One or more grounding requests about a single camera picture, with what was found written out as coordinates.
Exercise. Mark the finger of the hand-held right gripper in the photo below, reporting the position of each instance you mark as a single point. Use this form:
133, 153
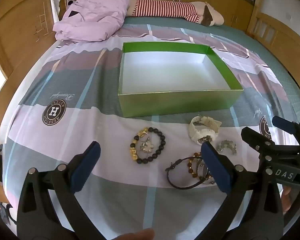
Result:
255, 137
285, 126

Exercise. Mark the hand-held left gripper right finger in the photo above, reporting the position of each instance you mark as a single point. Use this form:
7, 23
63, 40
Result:
215, 165

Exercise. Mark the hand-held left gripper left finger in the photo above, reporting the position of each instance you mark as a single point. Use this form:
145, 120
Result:
86, 165

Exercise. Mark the white wrist watch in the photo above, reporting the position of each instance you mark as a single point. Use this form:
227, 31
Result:
210, 125

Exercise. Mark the green cardboard box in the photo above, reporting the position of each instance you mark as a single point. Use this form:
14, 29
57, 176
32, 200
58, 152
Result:
165, 100

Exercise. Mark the person's right hand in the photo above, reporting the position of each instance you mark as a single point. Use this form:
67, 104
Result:
287, 197

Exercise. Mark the person's left hand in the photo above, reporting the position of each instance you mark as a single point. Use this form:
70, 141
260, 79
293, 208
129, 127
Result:
137, 235

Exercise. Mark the silver pendant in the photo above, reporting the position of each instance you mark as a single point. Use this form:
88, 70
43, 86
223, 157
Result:
146, 148

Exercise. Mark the patchwork printed bed sheet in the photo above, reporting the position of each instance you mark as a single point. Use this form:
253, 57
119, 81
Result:
90, 85

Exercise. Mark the pink quilt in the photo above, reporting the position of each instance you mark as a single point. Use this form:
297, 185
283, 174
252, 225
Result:
95, 17

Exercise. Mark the plush toy with striped shirt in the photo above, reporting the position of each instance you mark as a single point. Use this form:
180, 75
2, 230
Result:
165, 7

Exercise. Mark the wooden bed frame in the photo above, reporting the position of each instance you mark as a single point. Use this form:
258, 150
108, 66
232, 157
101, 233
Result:
15, 42

